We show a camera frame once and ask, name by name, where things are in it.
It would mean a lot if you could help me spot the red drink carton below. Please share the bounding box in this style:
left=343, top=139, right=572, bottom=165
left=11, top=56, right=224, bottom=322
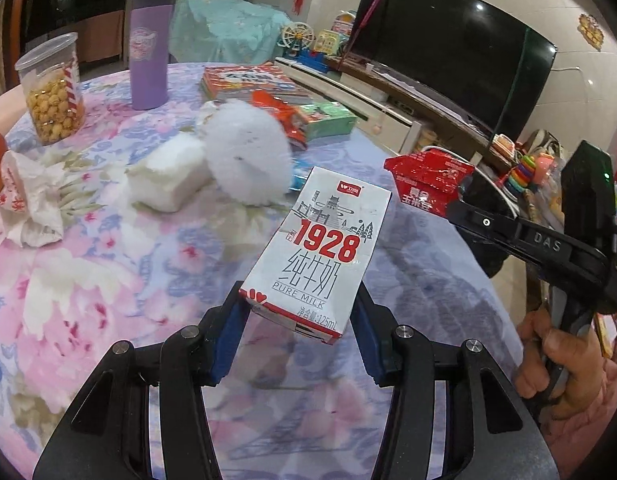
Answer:
left=383, top=147, right=476, bottom=218

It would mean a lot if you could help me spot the pink arch toy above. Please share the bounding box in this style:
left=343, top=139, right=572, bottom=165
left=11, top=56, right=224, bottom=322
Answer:
left=333, top=10, right=359, bottom=33

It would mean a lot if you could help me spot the orange toy telephone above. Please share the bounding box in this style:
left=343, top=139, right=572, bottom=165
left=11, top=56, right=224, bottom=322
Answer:
left=491, top=132, right=516, bottom=158

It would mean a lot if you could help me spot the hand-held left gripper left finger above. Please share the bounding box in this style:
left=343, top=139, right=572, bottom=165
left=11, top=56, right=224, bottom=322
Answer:
left=33, top=282, right=249, bottom=480

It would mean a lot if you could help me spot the beige bag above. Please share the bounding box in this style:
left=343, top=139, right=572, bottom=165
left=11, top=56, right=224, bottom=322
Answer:
left=523, top=129, right=564, bottom=161

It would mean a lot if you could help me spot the crumpled white paper wrapper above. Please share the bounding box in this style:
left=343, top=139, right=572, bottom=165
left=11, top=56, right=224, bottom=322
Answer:
left=0, top=150, right=82, bottom=251

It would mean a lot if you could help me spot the ferris wheel toy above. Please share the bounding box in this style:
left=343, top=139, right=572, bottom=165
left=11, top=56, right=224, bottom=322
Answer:
left=280, top=22, right=334, bottom=73

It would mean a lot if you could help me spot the black flat television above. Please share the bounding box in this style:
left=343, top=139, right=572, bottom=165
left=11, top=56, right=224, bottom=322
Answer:
left=345, top=0, right=559, bottom=136

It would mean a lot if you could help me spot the stack of children's books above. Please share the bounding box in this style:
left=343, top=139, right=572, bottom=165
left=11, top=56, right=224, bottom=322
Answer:
left=201, top=64, right=309, bottom=103

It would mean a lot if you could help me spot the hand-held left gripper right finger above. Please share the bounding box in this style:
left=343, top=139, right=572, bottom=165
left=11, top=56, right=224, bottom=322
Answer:
left=351, top=282, right=561, bottom=480

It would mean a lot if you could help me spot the white milk carton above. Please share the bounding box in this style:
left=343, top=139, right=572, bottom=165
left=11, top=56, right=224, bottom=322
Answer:
left=238, top=166, right=394, bottom=346

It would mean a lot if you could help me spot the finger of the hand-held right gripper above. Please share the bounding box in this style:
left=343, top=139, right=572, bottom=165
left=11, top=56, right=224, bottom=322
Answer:
left=445, top=200, right=526, bottom=259

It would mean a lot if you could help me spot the red gold wall decoration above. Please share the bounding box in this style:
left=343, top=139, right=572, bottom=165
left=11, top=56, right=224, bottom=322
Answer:
left=578, top=12, right=605, bottom=51

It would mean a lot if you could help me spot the rainbow stacking ring toy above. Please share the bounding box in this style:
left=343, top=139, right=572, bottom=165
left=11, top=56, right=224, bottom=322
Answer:
left=503, top=155, right=536, bottom=198

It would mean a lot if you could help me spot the pink plastic toy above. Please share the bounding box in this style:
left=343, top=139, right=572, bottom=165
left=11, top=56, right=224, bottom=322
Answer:
left=533, top=155, right=556, bottom=186

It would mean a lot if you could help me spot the green drink carton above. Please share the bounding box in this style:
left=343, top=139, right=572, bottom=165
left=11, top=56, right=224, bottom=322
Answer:
left=296, top=101, right=359, bottom=142

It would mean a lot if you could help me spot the trash bin with black liner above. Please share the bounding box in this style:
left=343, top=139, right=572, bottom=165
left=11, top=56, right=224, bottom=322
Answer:
left=458, top=162, right=526, bottom=278

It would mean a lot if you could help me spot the teal cloth cover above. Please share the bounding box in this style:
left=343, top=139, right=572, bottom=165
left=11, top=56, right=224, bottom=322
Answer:
left=169, top=0, right=294, bottom=65

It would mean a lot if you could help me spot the colourful toy house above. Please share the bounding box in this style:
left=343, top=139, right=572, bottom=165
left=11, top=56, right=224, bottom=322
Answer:
left=313, top=29, right=349, bottom=56

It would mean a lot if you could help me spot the person's right hand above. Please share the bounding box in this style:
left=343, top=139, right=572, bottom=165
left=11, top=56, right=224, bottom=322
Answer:
left=515, top=305, right=609, bottom=401

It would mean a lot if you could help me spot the person's right forearm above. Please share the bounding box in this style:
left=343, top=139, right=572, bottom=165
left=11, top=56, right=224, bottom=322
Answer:
left=543, top=350, right=617, bottom=480

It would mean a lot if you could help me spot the dark wooden cabinet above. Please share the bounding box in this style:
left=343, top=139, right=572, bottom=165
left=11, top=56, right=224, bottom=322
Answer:
left=3, top=0, right=129, bottom=66

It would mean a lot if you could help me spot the blue plastic item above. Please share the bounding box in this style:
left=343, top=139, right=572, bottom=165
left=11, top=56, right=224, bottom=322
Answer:
left=288, top=157, right=314, bottom=193

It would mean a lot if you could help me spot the clear plastic snack jar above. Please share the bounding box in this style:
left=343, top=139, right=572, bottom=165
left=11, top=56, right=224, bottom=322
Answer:
left=14, top=32, right=86, bottom=147

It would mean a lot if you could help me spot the orange snack wrapper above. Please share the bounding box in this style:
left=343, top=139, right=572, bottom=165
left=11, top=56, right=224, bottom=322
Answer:
left=251, top=90, right=309, bottom=153

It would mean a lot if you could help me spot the white television stand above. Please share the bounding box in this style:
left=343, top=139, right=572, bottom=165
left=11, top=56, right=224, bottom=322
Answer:
left=273, top=55, right=484, bottom=161

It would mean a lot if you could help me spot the purple thermos bottle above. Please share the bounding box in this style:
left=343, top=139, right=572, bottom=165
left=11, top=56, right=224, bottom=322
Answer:
left=128, top=0, right=176, bottom=111

